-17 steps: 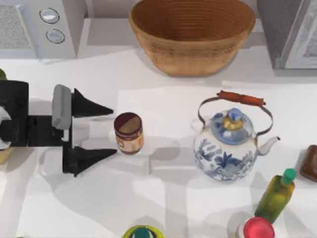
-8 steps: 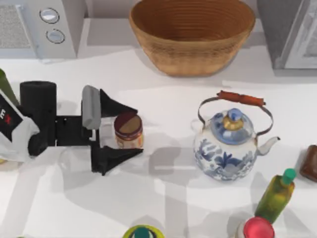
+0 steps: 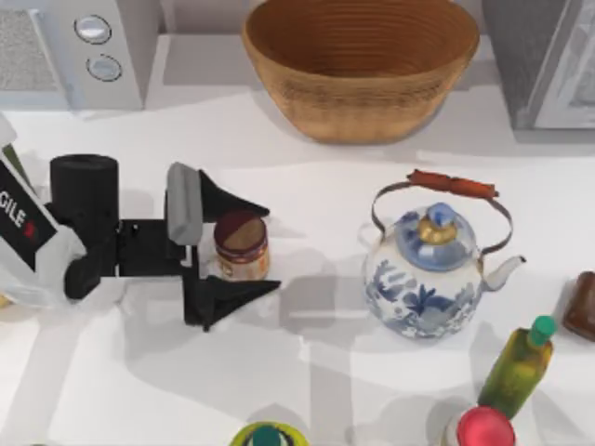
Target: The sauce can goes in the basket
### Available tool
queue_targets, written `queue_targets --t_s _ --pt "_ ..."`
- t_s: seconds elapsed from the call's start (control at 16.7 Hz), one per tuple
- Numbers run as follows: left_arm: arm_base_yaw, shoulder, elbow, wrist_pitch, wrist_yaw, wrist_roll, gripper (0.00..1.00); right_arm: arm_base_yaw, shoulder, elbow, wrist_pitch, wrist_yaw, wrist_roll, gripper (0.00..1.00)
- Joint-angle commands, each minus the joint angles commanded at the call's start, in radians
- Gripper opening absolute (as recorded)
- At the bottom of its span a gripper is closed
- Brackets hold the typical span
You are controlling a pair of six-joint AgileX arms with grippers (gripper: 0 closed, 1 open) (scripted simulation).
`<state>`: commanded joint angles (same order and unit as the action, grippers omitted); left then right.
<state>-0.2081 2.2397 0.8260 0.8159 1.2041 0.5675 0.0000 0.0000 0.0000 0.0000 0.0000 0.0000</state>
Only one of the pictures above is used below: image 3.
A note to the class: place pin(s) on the jar with dark red lid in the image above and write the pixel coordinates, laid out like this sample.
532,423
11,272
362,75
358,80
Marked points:
241,253

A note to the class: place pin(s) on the pale grey rounded box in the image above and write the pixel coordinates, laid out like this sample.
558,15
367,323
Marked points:
183,209

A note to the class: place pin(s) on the yellow-green bottle with dark green cap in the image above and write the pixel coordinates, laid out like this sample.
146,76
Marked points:
269,432

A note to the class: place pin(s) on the brown woven basket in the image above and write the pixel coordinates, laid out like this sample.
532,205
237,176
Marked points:
358,102

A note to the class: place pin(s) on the small microwave knob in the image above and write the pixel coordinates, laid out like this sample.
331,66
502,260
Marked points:
104,68

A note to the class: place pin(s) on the pale microwave oven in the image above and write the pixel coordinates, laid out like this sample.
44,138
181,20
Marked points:
125,51

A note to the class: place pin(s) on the blue and white teapot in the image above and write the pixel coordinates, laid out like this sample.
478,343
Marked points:
418,288

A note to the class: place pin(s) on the large microwave knob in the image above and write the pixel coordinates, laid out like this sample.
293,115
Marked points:
93,29

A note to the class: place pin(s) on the bottle with red lid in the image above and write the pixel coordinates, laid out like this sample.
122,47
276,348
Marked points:
483,427

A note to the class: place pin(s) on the grey cabinet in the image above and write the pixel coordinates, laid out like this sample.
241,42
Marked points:
516,60

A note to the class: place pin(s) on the brown rounded block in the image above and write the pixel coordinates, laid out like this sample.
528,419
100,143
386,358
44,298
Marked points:
581,306

